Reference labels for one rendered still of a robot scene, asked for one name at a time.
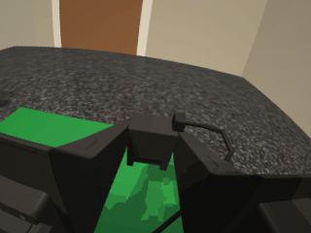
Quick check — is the green circuit board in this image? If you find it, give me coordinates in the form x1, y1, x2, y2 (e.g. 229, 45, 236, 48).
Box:
0, 106, 180, 233

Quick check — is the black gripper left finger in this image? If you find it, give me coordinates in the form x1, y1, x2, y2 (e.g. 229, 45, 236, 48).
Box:
0, 120, 131, 233

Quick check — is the black cable with plug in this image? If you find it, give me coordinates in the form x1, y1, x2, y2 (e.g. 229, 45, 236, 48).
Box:
125, 112, 233, 233

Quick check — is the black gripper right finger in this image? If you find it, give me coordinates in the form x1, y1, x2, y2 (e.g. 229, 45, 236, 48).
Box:
172, 131, 311, 233

